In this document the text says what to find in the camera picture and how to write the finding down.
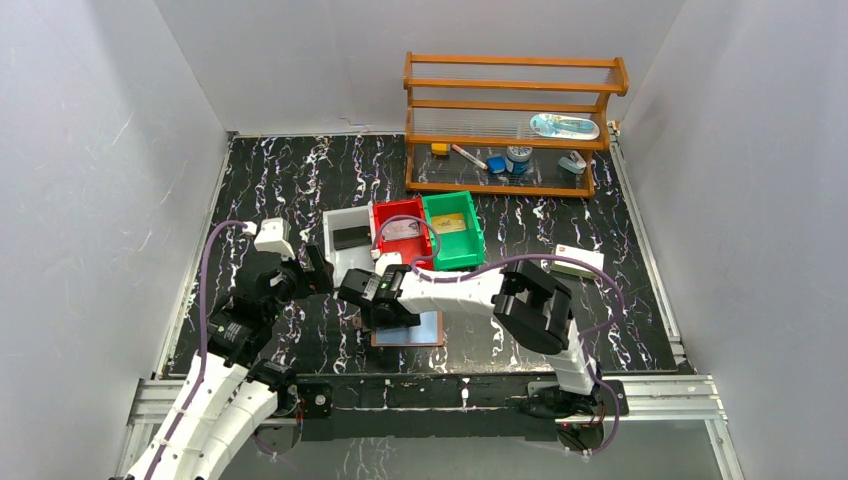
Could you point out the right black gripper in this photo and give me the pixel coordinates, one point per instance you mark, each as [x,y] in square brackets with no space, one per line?
[374,320]

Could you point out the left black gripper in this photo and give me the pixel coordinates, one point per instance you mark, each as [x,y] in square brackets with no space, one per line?
[308,268]

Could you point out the black card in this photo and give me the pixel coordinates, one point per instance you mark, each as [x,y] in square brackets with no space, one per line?
[351,237]

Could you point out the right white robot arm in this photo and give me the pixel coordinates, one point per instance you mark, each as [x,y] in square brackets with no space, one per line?
[525,300]

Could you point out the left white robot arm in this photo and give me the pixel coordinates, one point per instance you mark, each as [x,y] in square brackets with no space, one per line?
[229,390]

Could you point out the white silver card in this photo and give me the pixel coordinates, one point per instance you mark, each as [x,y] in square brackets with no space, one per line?
[400,229]

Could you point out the gold yellow card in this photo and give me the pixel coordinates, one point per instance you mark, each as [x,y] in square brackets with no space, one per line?
[449,223]

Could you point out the white plastic bin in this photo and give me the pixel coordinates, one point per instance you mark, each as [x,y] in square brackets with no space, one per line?
[353,258]

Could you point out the red plastic bin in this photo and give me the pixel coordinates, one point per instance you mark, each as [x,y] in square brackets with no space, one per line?
[410,248]

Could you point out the green plastic bin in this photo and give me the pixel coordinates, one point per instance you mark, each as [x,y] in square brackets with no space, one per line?
[460,250]

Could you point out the yellow small block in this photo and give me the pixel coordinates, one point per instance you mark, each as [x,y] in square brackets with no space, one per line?
[440,149]

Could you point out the red white marker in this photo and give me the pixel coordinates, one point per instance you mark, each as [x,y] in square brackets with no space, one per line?
[468,156]

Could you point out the blue small block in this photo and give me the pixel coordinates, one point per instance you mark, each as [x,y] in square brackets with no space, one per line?
[496,164]

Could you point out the white box red label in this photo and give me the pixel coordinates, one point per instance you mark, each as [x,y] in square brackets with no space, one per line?
[589,262]

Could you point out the wooden shelf rack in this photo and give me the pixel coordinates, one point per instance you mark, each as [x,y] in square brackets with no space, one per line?
[484,105]

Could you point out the grey stapler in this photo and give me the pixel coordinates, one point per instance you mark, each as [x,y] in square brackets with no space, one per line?
[573,163]

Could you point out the clear blister package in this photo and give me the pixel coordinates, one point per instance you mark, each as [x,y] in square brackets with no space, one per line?
[564,127]

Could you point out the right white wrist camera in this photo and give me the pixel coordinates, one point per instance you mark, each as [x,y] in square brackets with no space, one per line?
[383,260]

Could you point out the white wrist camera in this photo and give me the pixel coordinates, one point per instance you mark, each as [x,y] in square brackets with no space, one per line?
[272,237]
[383,260]

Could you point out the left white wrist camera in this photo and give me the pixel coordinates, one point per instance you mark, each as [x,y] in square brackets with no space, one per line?
[272,237]

